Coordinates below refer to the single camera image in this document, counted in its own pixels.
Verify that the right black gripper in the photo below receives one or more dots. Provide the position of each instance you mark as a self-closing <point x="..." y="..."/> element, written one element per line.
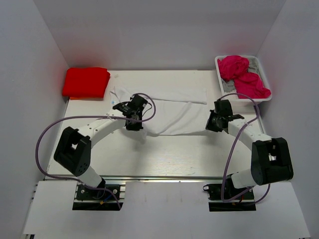
<point x="210" y="125"/>

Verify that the magenta t shirt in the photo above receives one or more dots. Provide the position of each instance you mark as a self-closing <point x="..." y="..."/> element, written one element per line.
<point x="246" y="82"/>

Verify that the grey garment in basket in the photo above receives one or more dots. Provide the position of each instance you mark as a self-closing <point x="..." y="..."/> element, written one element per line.
<point x="229" y="86"/>

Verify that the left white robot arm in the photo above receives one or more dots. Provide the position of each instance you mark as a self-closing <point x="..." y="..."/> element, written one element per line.
<point x="73" y="151"/>

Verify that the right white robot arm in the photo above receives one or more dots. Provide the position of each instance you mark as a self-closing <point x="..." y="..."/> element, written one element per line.
<point x="270" y="157"/>

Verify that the white t shirt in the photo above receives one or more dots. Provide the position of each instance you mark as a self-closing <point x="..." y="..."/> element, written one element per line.
<point x="179" y="111"/>

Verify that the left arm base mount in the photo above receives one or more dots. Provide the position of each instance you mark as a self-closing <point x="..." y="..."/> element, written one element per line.
<point x="93" y="200"/>

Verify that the white plastic basket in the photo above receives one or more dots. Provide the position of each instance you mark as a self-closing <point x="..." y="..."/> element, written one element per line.
<point x="233" y="96"/>

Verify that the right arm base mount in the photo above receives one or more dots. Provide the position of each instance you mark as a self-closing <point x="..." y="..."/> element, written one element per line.
<point x="231" y="200"/>

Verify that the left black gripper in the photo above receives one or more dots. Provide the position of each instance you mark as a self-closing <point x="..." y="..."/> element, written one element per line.
<point x="135" y="127"/>

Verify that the folded red t shirt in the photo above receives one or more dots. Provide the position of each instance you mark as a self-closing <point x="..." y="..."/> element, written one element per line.
<point x="85" y="83"/>

